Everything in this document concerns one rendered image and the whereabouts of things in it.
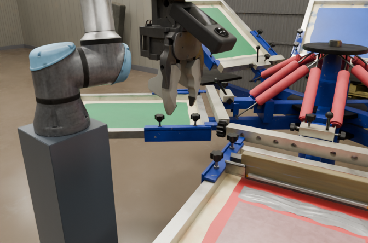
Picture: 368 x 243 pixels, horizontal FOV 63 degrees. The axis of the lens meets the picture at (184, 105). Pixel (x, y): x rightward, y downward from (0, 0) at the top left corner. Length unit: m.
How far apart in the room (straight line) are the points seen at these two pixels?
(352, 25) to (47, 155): 2.43
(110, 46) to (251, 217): 0.63
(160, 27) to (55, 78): 0.39
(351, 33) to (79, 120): 2.24
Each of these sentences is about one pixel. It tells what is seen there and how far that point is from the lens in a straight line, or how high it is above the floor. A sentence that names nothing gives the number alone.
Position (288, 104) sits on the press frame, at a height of 1.02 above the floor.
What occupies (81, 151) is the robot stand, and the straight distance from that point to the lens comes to 0.89.
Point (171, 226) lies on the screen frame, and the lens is 0.84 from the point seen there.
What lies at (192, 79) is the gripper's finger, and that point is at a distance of 0.55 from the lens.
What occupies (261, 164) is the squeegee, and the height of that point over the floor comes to 1.04.
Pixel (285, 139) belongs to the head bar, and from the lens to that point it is 1.23.
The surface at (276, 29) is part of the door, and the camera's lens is 5.03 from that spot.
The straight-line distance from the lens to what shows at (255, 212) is 0.96.
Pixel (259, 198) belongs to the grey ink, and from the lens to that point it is 1.01.
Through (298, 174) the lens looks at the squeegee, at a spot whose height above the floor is 1.03.
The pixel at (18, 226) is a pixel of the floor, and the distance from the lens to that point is 2.63.
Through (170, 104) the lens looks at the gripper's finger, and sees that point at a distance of 0.51.
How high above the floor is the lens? 1.54
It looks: 19 degrees down
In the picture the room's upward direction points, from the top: straight up
